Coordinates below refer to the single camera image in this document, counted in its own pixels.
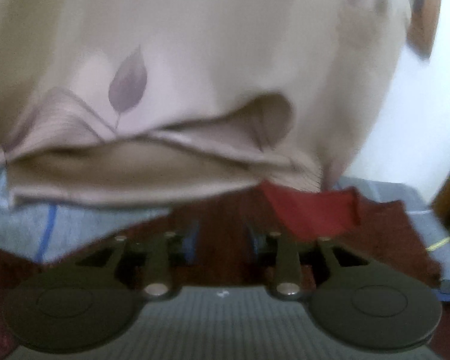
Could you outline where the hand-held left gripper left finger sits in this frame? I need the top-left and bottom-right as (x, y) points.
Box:
(76, 220), (201, 301)

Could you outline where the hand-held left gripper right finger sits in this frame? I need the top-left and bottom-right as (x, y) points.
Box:
(244, 224), (376, 301)

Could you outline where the dark red floral garment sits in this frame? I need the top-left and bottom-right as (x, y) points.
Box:
(0, 180), (450, 360)

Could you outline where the grey plaid blanket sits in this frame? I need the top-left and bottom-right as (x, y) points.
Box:
(0, 168), (450, 301)

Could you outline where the beige printed pillow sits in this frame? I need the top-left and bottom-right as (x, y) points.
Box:
(0, 0), (414, 211)

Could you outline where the wooden headboard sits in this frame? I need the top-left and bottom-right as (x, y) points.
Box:
(406, 0), (445, 59)

